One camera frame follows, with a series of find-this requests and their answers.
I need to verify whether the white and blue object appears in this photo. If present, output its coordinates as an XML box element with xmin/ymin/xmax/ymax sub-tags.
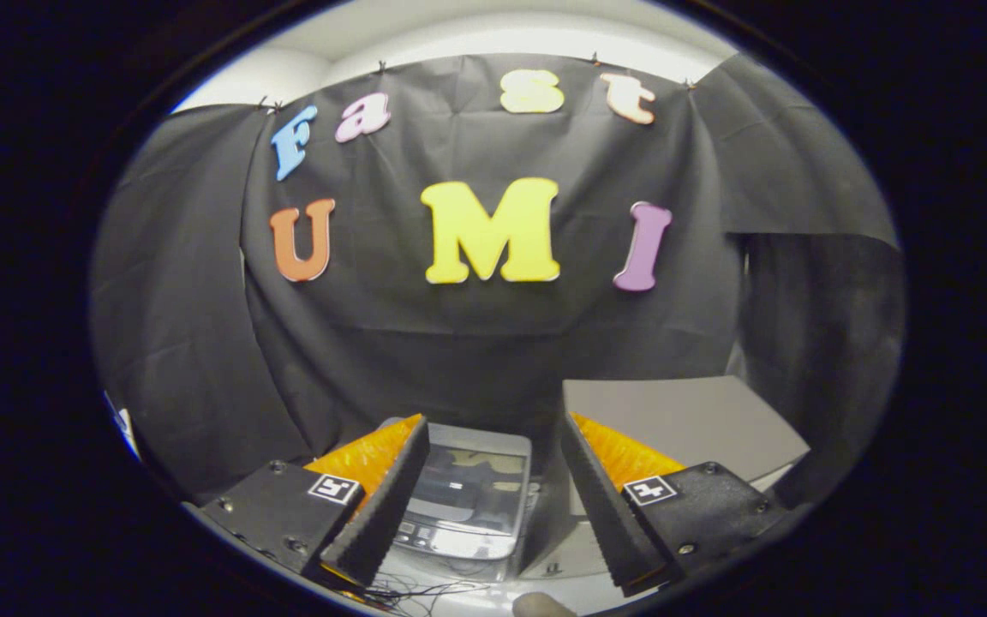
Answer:
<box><xmin>104</xmin><ymin>392</ymin><xmax>141</xmax><ymax>461</ymax></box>

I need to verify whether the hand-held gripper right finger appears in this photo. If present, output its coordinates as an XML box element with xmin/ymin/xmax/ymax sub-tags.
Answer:
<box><xmin>560</xmin><ymin>411</ymin><xmax>790</xmax><ymax>598</ymax></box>

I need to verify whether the thin black cable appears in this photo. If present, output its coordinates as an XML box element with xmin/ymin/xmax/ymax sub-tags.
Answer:
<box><xmin>365</xmin><ymin>578</ymin><xmax>494</xmax><ymax>614</ymax></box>

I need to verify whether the grey metal cabinet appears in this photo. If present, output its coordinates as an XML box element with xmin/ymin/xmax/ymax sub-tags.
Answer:
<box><xmin>517</xmin><ymin>374</ymin><xmax>811</xmax><ymax>579</ymax></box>

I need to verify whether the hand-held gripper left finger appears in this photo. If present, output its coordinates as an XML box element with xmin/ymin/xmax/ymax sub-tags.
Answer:
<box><xmin>198</xmin><ymin>413</ymin><xmax>432</xmax><ymax>590</ymax></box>

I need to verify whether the black backdrop cloth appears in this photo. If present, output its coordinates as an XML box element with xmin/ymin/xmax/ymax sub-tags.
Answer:
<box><xmin>89</xmin><ymin>51</ymin><xmax>906</xmax><ymax>506</ymax></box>

